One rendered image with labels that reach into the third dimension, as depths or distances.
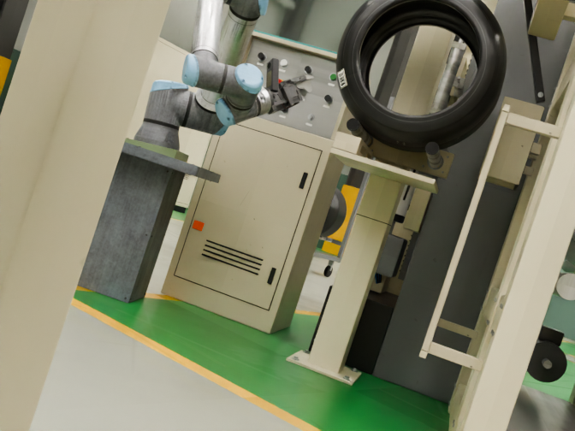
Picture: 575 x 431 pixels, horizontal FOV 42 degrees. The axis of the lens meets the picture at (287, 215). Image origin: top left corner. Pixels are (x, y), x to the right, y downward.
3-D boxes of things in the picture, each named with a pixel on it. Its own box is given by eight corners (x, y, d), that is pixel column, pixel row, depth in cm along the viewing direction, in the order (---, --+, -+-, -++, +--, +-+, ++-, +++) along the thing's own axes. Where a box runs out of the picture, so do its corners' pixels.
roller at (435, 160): (427, 158, 281) (439, 154, 280) (431, 169, 281) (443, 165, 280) (423, 144, 247) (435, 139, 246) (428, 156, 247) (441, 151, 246)
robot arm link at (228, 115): (232, 115, 225) (224, 134, 233) (265, 103, 231) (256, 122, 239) (216, 91, 227) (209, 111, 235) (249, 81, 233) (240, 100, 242)
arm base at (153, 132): (127, 138, 296) (133, 114, 296) (140, 144, 315) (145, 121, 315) (172, 149, 295) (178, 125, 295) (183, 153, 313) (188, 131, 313)
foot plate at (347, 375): (300, 351, 310) (302, 346, 310) (360, 374, 304) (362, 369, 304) (286, 360, 284) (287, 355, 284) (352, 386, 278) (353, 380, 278)
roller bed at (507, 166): (477, 179, 291) (501, 107, 291) (514, 190, 288) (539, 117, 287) (478, 173, 272) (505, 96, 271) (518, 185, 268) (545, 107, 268)
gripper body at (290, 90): (293, 106, 249) (264, 116, 242) (283, 82, 248) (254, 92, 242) (305, 98, 242) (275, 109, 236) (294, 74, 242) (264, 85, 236)
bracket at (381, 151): (347, 149, 291) (356, 125, 291) (446, 179, 282) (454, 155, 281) (346, 147, 288) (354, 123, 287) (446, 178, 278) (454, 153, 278)
